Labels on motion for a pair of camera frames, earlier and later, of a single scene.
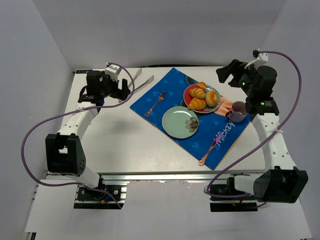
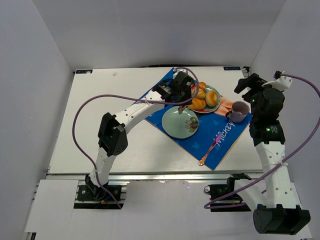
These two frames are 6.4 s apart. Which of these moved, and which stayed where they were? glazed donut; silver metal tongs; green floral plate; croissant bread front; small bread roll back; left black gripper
Moved: silver metal tongs; left black gripper
Stayed: green floral plate; glazed donut; small bread roll back; croissant bread front
